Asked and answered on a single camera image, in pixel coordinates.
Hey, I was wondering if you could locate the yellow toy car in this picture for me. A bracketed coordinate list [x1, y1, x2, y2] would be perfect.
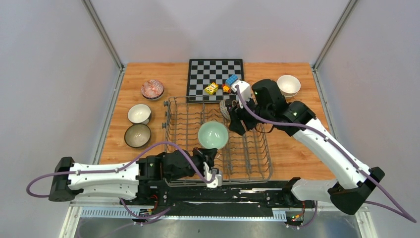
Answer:
[204, 82, 218, 95]

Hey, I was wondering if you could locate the mint green bowl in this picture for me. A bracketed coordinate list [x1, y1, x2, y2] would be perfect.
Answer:
[198, 121, 229, 149]

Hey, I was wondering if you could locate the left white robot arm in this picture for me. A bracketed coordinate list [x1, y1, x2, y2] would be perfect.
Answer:
[48, 148, 222, 205]

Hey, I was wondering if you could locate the black white checkerboard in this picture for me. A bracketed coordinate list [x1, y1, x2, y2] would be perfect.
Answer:
[186, 59, 245, 104]

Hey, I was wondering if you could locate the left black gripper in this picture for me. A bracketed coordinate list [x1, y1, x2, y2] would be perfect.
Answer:
[168, 147, 218, 181]

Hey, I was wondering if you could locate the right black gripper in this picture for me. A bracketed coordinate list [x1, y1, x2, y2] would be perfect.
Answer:
[227, 93, 272, 136]

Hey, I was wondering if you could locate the blue orange toy truck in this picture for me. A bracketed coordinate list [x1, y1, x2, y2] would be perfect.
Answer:
[222, 75, 240, 94]

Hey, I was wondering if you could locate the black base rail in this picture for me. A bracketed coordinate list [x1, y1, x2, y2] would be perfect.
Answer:
[120, 180, 315, 219]

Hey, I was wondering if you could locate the dark teal glazed bowl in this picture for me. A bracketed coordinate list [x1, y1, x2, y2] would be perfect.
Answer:
[124, 124, 152, 148]

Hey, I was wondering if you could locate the teal white dotted bowl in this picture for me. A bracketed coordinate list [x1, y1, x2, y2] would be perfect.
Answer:
[127, 104, 152, 124]

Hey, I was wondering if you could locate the black patterned bowl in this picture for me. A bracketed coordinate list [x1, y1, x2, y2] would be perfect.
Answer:
[219, 99, 236, 120]

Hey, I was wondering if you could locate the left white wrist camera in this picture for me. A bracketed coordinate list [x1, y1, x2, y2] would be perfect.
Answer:
[204, 162, 223, 188]

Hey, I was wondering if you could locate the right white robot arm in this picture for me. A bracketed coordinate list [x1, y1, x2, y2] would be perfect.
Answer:
[226, 79, 384, 215]

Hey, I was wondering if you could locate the grey wire dish rack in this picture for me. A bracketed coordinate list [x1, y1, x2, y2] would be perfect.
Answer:
[162, 97, 273, 184]

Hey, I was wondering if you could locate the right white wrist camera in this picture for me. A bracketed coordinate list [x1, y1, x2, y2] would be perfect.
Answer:
[230, 80, 252, 102]

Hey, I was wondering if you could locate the beige floral bowl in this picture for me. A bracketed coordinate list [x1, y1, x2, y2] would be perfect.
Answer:
[284, 92, 298, 98]

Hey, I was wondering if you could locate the blue zigzag bowl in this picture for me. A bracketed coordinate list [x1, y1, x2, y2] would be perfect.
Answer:
[141, 79, 164, 97]

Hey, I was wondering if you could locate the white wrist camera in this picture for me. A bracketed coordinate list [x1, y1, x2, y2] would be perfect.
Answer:
[230, 80, 252, 102]
[204, 162, 223, 188]

